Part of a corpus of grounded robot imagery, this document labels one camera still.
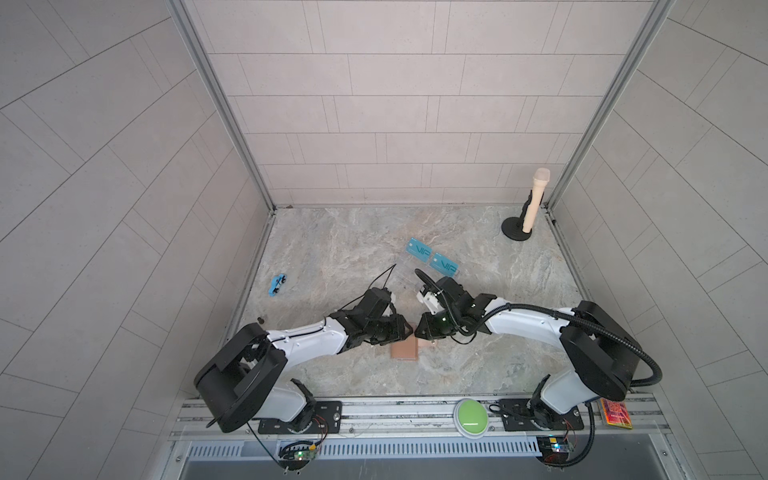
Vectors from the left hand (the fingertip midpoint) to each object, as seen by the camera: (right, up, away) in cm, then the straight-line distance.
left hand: (416, 332), depth 82 cm
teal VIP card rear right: (+9, +18, +9) cm, 22 cm away
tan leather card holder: (-2, -5, 0) cm, 5 cm away
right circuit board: (+31, -22, -14) cm, 40 cm away
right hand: (-1, -1, -1) cm, 2 cm away
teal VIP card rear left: (+1, +22, +12) cm, 25 cm away
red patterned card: (+47, -15, -11) cm, 51 cm away
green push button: (+12, -16, -12) cm, 23 cm away
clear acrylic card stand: (+3, +16, +10) cm, 20 cm away
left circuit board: (-28, -21, -17) cm, 39 cm away
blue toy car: (-43, +12, +10) cm, 46 cm away
